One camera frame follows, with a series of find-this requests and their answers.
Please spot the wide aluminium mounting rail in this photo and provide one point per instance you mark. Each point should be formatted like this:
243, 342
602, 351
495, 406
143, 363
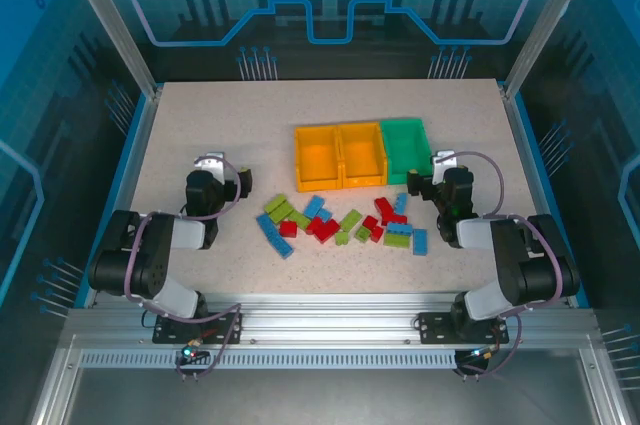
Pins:
325, 320

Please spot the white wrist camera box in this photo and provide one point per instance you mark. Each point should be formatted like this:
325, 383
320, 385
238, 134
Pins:
210, 165
445, 161

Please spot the small led connector board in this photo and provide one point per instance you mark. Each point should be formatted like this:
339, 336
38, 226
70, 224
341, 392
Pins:
192, 351
480, 355

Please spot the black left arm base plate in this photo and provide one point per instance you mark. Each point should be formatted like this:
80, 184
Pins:
170, 332

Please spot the aluminium frame beam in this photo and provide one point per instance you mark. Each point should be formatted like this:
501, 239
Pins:
55, 385
607, 385

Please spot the yellow plastic bin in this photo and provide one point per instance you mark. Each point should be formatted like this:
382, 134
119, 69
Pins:
317, 160
362, 155

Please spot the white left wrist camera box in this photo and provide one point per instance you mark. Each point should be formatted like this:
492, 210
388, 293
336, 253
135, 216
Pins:
210, 165

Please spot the aluminium frame post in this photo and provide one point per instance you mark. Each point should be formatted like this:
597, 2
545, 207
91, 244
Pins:
116, 20
542, 20

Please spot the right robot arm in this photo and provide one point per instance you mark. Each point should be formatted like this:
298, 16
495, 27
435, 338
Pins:
530, 275

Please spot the red lego brick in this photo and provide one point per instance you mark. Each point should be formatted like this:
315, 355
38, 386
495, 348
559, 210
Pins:
396, 219
328, 232
384, 207
315, 225
370, 222
287, 228
377, 234

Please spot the blue lego brick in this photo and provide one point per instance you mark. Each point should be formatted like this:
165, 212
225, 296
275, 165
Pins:
324, 215
400, 228
420, 241
314, 205
283, 247
266, 226
401, 202

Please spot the small green lego brick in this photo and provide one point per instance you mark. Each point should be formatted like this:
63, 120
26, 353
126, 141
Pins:
342, 238
362, 234

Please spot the green plastic bin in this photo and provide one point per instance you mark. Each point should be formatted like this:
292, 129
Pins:
402, 150

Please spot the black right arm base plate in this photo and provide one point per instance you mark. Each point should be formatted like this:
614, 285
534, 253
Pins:
432, 327

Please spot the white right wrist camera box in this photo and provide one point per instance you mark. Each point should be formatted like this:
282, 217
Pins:
445, 161

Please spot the aluminium side rail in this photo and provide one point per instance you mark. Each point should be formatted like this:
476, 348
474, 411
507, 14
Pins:
142, 140
521, 140

